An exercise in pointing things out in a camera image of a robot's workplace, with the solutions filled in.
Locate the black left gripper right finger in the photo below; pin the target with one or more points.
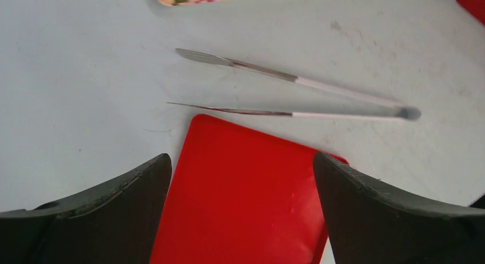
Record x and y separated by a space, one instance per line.
370 221

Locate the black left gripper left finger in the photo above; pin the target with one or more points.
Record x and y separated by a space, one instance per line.
113 222

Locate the steel tongs white handle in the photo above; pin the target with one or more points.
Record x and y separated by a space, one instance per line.
304 97

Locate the red chocolate box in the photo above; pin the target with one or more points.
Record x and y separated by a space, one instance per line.
474 7

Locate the red box lid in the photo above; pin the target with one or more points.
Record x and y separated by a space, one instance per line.
240 196

